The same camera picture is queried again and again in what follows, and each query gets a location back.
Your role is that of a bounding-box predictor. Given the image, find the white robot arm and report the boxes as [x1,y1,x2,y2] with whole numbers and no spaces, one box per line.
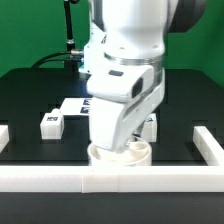
[80,0,206,151]

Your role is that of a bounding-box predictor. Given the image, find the white round stool seat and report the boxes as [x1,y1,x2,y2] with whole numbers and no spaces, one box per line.
[87,136,152,167]

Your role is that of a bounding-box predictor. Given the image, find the black cables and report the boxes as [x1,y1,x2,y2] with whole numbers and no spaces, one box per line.
[31,49,84,70]

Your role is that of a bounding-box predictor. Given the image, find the white U-shaped fence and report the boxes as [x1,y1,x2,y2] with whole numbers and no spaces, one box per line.
[0,126,224,193]

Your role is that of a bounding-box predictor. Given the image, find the white marker base plate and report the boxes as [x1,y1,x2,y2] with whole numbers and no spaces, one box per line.
[60,98,91,116]

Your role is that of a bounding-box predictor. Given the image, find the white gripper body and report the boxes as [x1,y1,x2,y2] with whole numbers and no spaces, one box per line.
[87,65,165,151]

